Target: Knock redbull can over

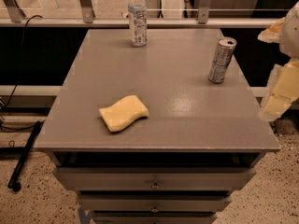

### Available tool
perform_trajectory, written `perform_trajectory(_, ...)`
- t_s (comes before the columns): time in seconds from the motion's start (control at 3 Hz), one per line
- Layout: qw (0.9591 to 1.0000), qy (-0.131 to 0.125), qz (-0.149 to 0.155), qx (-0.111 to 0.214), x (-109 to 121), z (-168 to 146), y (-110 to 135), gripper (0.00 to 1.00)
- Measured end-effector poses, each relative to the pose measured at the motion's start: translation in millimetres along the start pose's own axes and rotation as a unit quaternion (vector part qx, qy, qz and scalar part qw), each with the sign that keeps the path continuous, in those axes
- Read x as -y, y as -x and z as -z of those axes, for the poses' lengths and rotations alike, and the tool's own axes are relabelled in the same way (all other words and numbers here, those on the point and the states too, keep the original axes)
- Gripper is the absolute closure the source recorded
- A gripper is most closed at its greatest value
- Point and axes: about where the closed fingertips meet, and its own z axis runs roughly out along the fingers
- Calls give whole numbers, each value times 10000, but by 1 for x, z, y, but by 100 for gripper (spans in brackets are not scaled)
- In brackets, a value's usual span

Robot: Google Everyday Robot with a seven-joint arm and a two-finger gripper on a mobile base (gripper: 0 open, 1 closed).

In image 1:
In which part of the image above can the yellow sponge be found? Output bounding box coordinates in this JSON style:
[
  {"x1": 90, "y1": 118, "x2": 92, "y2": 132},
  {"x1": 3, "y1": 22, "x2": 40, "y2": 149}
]
[{"x1": 99, "y1": 95, "x2": 150, "y2": 133}]

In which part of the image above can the middle grey drawer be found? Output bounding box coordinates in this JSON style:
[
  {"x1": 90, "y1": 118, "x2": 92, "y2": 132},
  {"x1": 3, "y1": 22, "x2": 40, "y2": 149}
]
[{"x1": 78, "y1": 192, "x2": 232, "y2": 213}]

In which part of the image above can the clear plastic water bottle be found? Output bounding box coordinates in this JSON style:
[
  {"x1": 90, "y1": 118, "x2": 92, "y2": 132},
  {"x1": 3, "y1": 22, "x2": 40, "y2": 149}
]
[{"x1": 128, "y1": 0, "x2": 147, "y2": 47}]

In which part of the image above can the grey drawer cabinet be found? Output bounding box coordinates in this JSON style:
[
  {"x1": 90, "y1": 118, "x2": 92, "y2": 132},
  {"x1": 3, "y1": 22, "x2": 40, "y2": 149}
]
[{"x1": 34, "y1": 28, "x2": 282, "y2": 224}]

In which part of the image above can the metal railing frame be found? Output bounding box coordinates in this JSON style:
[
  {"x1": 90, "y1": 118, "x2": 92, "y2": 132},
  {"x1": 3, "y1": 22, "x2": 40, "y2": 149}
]
[{"x1": 0, "y1": 0, "x2": 299, "y2": 29}]

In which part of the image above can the black rod on floor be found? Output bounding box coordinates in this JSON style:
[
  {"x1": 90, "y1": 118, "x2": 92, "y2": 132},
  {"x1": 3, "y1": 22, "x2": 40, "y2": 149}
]
[{"x1": 7, "y1": 121, "x2": 43, "y2": 192}]

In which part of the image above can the top grey drawer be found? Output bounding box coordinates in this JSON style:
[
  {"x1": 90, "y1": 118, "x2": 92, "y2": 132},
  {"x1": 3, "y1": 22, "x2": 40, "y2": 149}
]
[{"x1": 53, "y1": 167, "x2": 256, "y2": 191}]

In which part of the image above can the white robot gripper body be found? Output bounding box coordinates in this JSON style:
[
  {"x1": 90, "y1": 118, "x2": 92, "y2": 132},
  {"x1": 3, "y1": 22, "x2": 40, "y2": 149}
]
[{"x1": 279, "y1": 2, "x2": 299, "y2": 59}]

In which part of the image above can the bottom grey drawer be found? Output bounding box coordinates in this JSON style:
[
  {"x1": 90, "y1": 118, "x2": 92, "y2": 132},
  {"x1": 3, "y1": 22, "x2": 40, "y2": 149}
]
[{"x1": 92, "y1": 212, "x2": 217, "y2": 224}]

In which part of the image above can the silver redbull can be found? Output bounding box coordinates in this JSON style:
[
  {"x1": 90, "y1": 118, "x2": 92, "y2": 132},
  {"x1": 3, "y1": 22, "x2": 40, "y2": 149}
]
[{"x1": 208, "y1": 36, "x2": 237, "y2": 84}]

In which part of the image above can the grey drawer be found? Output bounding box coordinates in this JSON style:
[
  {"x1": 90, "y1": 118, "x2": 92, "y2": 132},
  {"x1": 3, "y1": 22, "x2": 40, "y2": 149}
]
[
  {"x1": 53, "y1": 167, "x2": 256, "y2": 191},
  {"x1": 92, "y1": 212, "x2": 217, "y2": 224},
  {"x1": 78, "y1": 192, "x2": 232, "y2": 213}
]

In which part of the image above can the black cable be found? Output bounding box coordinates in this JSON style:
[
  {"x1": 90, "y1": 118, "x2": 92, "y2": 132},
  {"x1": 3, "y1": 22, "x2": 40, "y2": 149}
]
[{"x1": 0, "y1": 14, "x2": 44, "y2": 133}]

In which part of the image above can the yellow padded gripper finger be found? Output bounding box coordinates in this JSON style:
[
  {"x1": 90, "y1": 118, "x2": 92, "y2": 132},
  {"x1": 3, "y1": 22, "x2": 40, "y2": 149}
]
[
  {"x1": 258, "y1": 59, "x2": 299, "y2": 122},
  {"x1": 258, "y1": 18, "x2": 285, "y2": 43}
]

